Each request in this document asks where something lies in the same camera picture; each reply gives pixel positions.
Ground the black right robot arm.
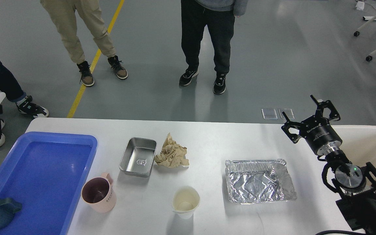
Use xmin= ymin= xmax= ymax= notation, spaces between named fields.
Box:
xmin=281 ymin=95 xmax=376 ymax=235

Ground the white plastic bin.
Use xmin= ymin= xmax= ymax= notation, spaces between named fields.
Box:
xmin=333 ymin=125 xmax=376 ymax=167

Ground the stainless steel rectangular tray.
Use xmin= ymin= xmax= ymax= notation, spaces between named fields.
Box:
xmin=119 ymin=137 xmax=157 ymax=178

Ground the crumpled brown paper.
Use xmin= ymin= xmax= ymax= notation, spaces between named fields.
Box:
xmin=154 ymin=133 xmax=189 ymax=168

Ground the person in beige trousers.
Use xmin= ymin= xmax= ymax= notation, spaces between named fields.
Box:
xmin=40 ymin=0 xmax=128 ymax=87

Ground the person in black trousers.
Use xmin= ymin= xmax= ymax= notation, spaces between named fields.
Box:
xmin=179 ymin=0 xmax=249 ymax=95

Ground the left floor outlet plate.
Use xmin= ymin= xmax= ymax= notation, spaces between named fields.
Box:
xmin=261 ymin=108 xmax=278 ymax=119

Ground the floor outlet plate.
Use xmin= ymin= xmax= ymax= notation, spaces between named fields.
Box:
xmin=278 ymin=108 xmax=295 ymax=119
xmin=261 ymin=108 xmax=278 ymax=119

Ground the person in dark jeans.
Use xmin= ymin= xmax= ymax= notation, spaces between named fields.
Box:
xmin=0 ymin=61 xmax=49 ymax=118

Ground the blue plastic tray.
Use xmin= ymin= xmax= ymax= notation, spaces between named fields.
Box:
xmin=0 ymin=132 xmax=98 ymax=235

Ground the white paper cup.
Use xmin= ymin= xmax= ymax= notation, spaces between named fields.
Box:
xmin=171 ymin=186 xmax=200 ymax=220

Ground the right floor outlet plate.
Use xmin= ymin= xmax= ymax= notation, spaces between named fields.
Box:
xmin=278 ymin=108 xmax=295 ymax=119

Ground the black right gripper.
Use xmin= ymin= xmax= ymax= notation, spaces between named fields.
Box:
xmin=281 ymin=95 xmax=343 ymax=155

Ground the aluminium foil tray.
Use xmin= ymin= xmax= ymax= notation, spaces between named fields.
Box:
xmin=225 ymin=159 xmax=297 ymax=204

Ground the pink mug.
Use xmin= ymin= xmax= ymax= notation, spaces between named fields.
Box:
xmin=81 ymin=172 xmax=117 ymax=213

